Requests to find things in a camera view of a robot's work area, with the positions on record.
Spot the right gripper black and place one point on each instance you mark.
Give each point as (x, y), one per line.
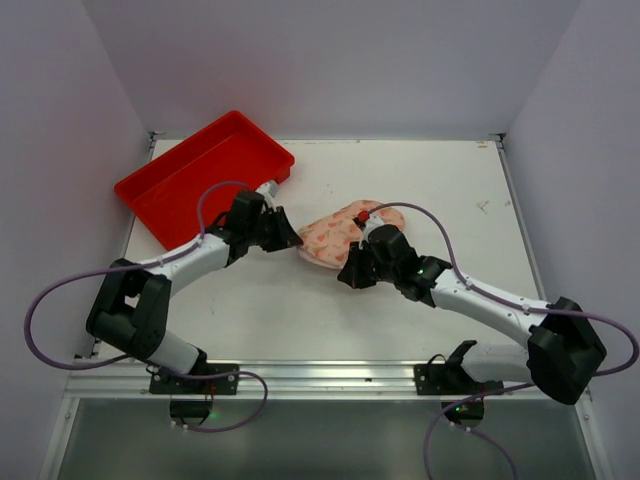
(368, 263)

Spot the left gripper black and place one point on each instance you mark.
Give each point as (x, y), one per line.
(271, 228)

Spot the floral pink laundry bag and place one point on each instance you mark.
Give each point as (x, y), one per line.
(326, 241)

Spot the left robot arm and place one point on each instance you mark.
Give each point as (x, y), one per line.
(131, 309)

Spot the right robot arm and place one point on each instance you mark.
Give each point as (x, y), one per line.
(554, 347)

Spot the red plastic tray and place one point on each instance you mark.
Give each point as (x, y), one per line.
(164, 193)

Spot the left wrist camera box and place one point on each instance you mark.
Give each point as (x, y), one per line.
(269, 191)

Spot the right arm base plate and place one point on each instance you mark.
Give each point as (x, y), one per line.
(444, 376)

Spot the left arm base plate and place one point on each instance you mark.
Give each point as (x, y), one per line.
(191, 400)

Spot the aluminium front rail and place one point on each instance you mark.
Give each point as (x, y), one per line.
(286, 380)

